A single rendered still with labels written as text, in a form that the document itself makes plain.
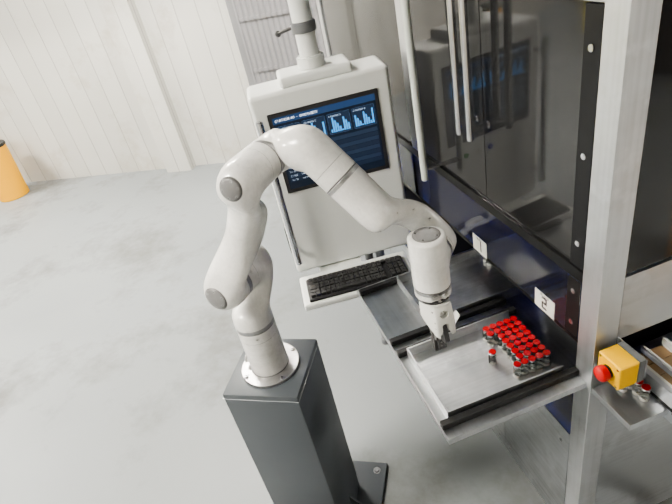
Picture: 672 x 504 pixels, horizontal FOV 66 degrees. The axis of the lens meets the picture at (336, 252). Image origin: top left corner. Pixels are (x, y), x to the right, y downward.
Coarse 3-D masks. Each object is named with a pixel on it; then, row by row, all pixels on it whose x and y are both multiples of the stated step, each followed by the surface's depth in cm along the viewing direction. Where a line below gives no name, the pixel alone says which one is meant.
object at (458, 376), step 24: (504, 312) 159; (456, 336) 158; (480, 336) 157; (432, 360) 153; (456, 360) 151; (480, 360) 149; (504, 360) 147; (432, 384) 145; (456, 384) 144; (480, 384) 142; (504, 384) 141; (528, 384) 137; (456, 408) 133
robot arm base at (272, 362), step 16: (240, 336) 155; (256, 336) 152; (272, 336) 156; (256, 352) 156; (272, 352) 158; (288, 352) 169; (256, 368) 161; (272, 368) 160; (288, 368) 163; (256, 384) 160; (272, 384) 159
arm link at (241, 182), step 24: (264, 144) 119; (240, 168) 112; (264, 168) 115; (240, 192) 112; (240, 216) 124; (264, 216) 127; (240, 240) 131; (216, 264) 137; (240, 264) 135; (216, 288) 138; (240, 288) 138
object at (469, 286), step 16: (464, 256) 189; (480, 256) 189; (464, 272) 184; (480, 272) 182; (496, 272) 180; (464, 288) 176; (480, 288) 175; (496, 288) 173; (512, 288) 167; (416, 304) 171; (464, 304) 170; (480, 304) 166
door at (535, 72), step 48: (480, 0) 127; (528, 0) 110; (576, 0) 97; (528, 48) 115; (576, 48) 101; (528, 96) 121; (576, 96) 106; (528, 144) 127; (576, 144) 110; (528, 192) 135
